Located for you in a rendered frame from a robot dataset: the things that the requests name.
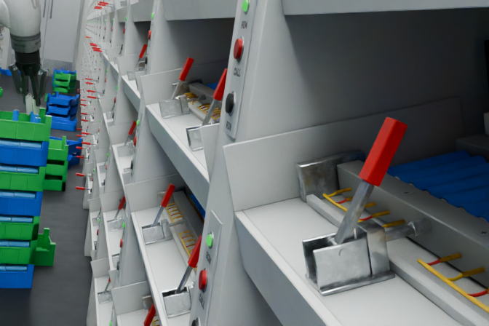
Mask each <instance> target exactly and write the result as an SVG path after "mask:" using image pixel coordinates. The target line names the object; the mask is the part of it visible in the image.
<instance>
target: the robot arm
mask: <svg viewBox="0 0 489 326"><path fill-rule="evenodd" d="M0 24H2V25H3V26H5V27H6V28H9V32H10V33H9V34H10V38H11V45H12V48H13V50H14V51H15V59H16V61H15V63H12V64H11V65H10V66H9V67H8V69H9V70H10V72H11V73H12V78H13V81H14V84H15V89H16V91H17V94H21V95H22V96H23V103H24V104H26V112H27V115H28V116H29V115H30V114H31V112H32V111H33V113H34V114H39V113H40V111H39V106H40V105H41V98H42V97H43V96H44V95H45V94H46V87H47V74H48V73H49V69H48V68H47V69H45V68H43V67H42V65H41V63H40V52H39V49H40V48H41V31H40V25H41V6H40V1H39V0H0ZM18 70H19V71H20V74H21V78H22V81H21V79H20V74H19V71H18ZM39 71H41V73H40V74H41V79H40V87H39V80H38V72H39ZM28 76H30V80H31V83H32V88H33V97H32V98H31V93H29V92H30V91H29V86H28ZM32 104H33V107H32Z"/></svg>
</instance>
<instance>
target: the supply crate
mask: <svg viewBox="0 0 489 326"><path fill-rule="evenodd" d="M39 111H40V113H39V118H41V122H40V123H33V122H30V120H31V115H29V116H28V115H27V114H24V113H19V117H18V121H12V116H13V112H8V111H0V138H12V139H21V140H37V141H45V142H49V137H50V130H51V123H52V116H47V115H45V112H46V109H45V108H39Z"/></svg>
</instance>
